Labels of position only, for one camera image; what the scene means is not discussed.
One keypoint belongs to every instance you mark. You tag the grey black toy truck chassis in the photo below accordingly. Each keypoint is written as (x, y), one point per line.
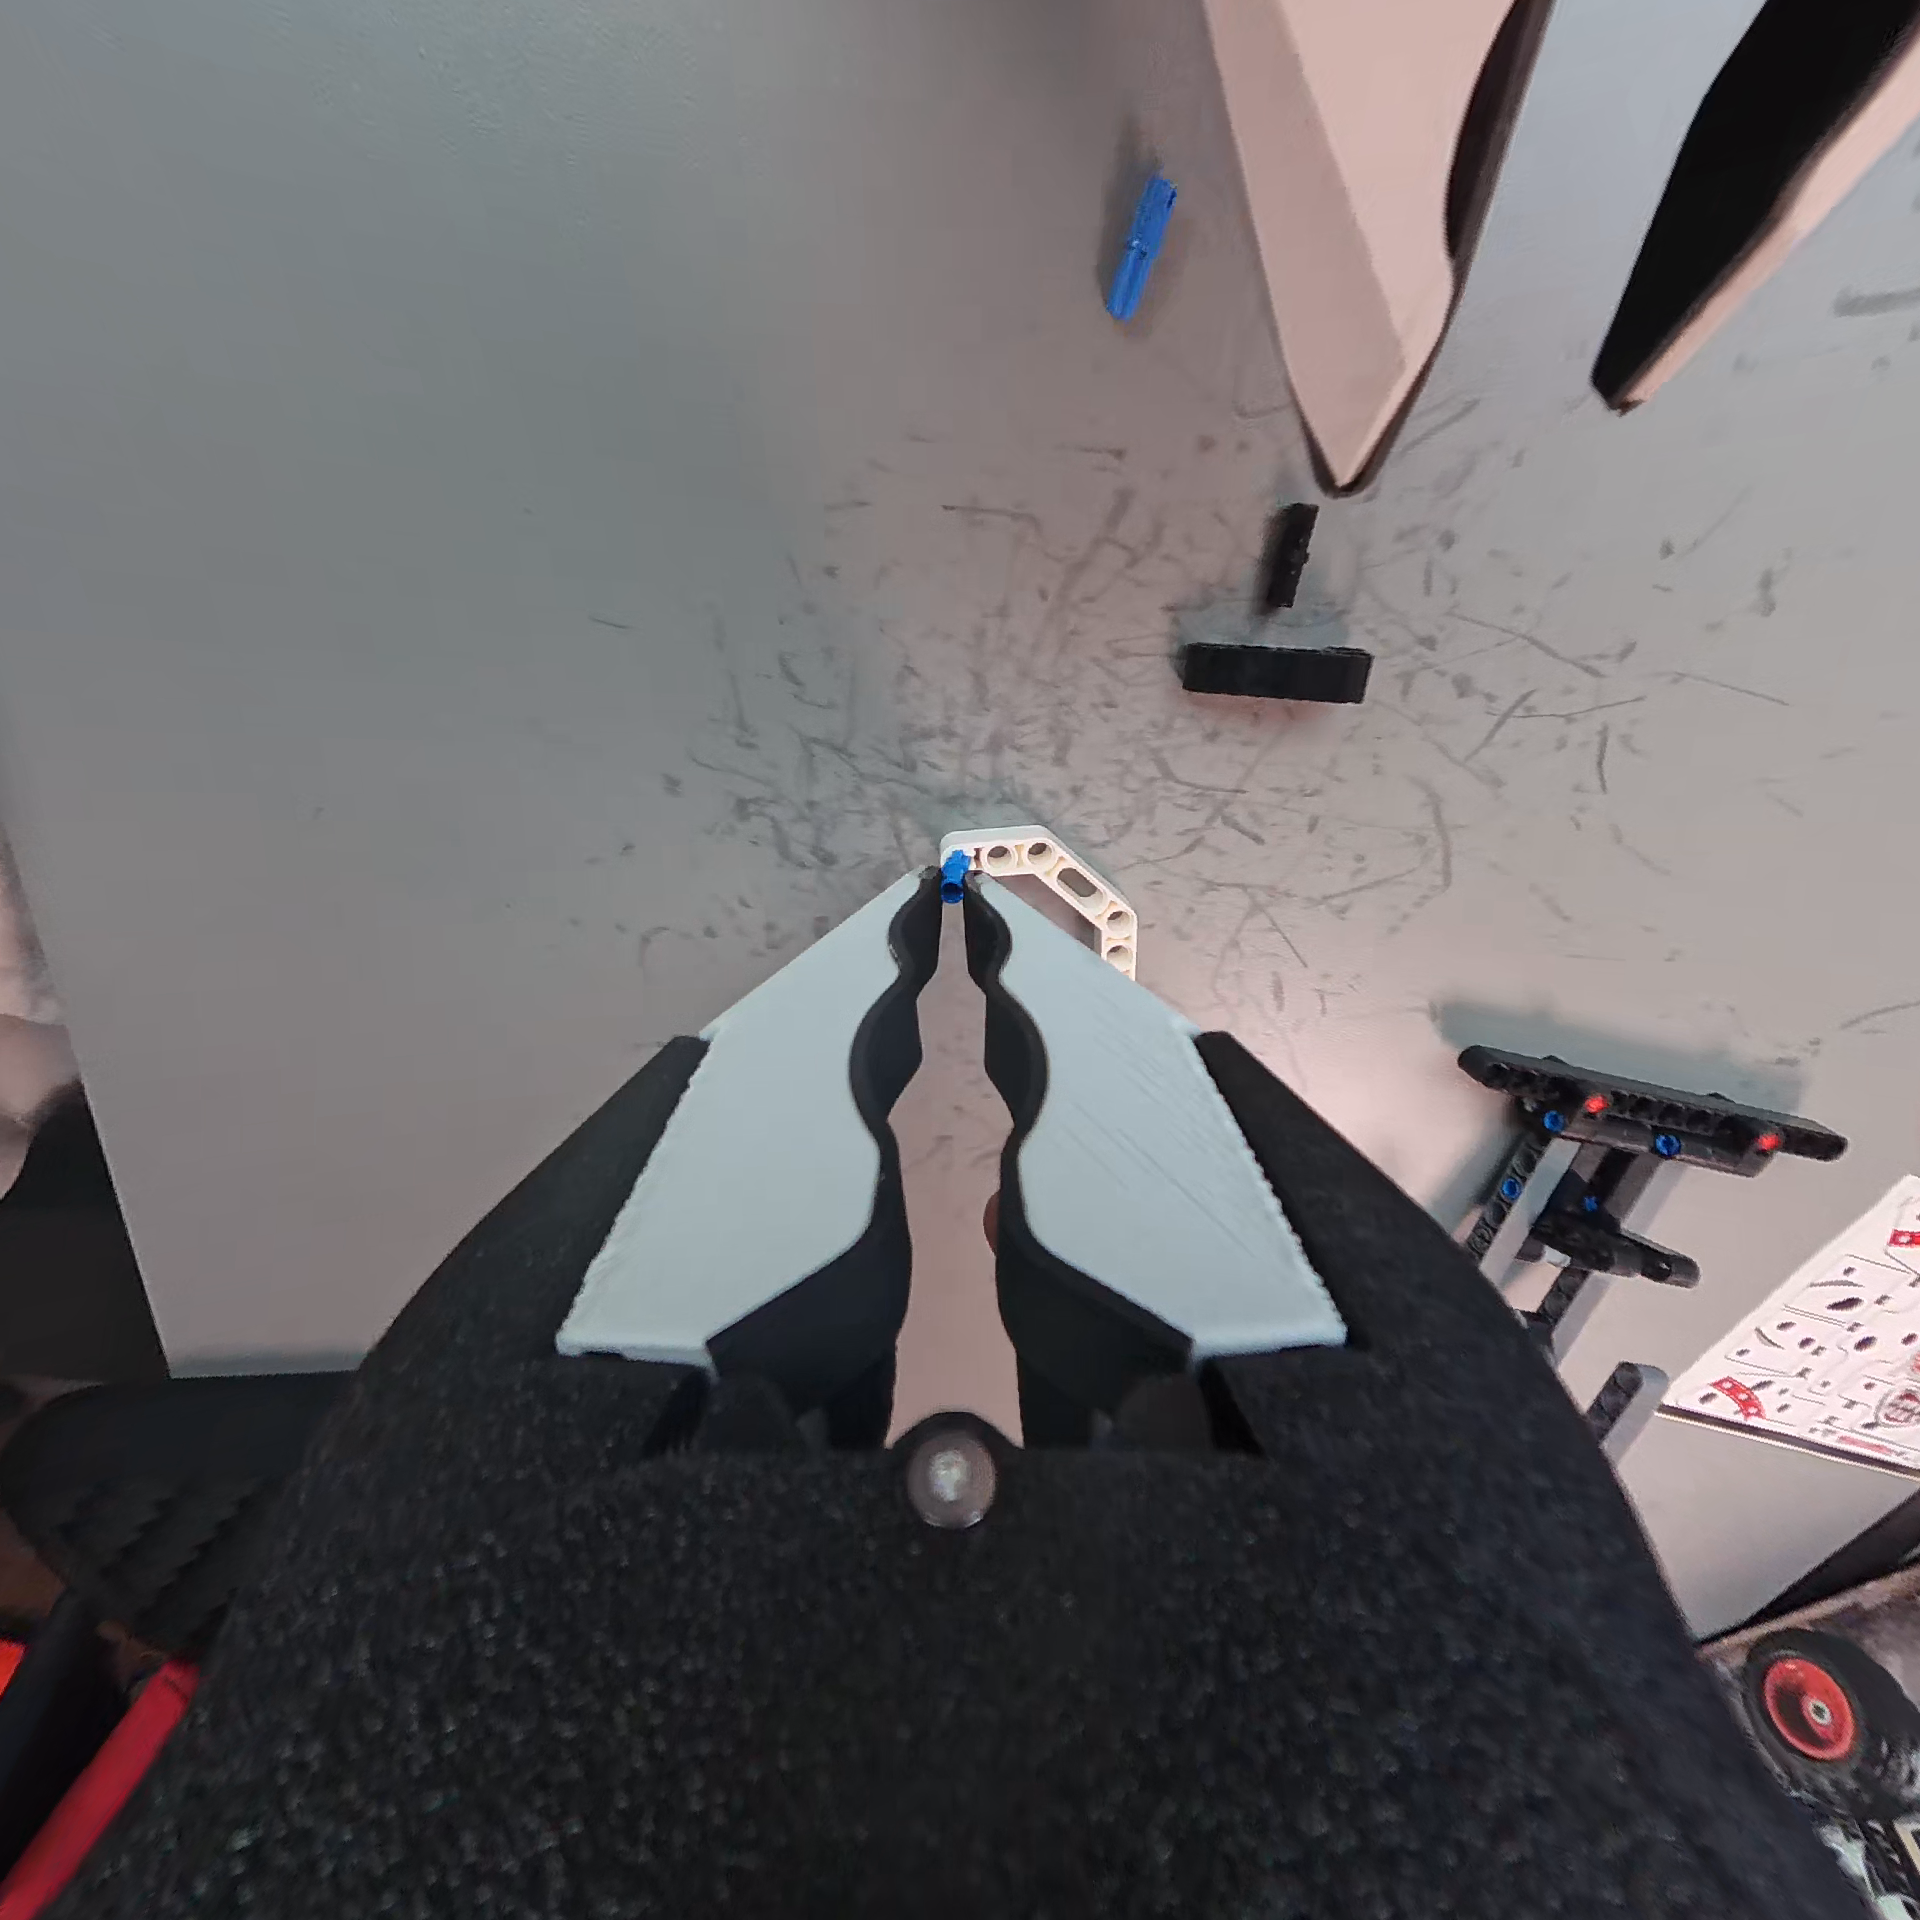
(1652, 1118)

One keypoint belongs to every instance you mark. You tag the long blue connector pin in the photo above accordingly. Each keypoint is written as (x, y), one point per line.
(1142, 247)

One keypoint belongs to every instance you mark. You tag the white sticker sheet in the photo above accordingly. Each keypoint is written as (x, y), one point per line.
(1830, 1349)

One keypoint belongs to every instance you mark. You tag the black angled toy beam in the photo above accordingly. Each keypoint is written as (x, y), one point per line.
(1277, 673)

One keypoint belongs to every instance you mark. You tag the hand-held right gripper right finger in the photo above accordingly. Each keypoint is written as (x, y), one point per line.
(1156, 1170)

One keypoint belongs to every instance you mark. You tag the toy truck set box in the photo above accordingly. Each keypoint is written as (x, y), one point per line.
(1846, 1724)

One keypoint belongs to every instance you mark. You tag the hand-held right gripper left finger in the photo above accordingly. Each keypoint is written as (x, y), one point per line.
(751, 1170)

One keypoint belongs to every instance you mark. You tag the red plastic container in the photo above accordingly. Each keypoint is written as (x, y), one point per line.
(90, 1800)

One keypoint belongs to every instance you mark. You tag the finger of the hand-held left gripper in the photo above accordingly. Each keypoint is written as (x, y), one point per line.
(1881, 119)
(1320, 181)

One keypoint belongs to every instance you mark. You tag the black office chair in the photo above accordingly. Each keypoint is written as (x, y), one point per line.
(120, 1501)

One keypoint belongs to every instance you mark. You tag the grey desk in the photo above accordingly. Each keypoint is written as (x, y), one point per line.
(450, 599)

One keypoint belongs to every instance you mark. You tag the white angled toy beam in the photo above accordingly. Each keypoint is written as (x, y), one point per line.
(1085, 888)

